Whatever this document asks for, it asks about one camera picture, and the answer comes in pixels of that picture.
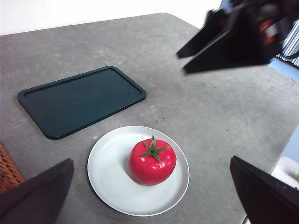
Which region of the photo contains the white object beside table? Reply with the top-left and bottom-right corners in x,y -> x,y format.
271,156 -> 299,189

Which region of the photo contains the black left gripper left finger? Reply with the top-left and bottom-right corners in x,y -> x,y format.
0,158 -> 75,224

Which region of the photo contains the pale grey round plate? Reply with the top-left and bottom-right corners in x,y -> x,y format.
87,126 -> 190,217

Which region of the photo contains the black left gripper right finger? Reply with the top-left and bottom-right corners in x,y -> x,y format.
230,155 -> 299,224

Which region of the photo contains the black rectangular tray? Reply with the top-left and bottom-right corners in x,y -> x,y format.
17,66 -> 147,140

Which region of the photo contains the red tomato with green stem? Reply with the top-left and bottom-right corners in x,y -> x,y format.
129,135 -> 177,186

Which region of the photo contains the striped cloth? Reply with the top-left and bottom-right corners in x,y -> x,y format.
275,20 -> 299,68

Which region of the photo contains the brown wicker basket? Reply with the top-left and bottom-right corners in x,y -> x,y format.
0,143 -> 25,194

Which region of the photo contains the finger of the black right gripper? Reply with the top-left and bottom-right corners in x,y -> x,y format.
183,8 -> 281,74
177,9 -> 228,59

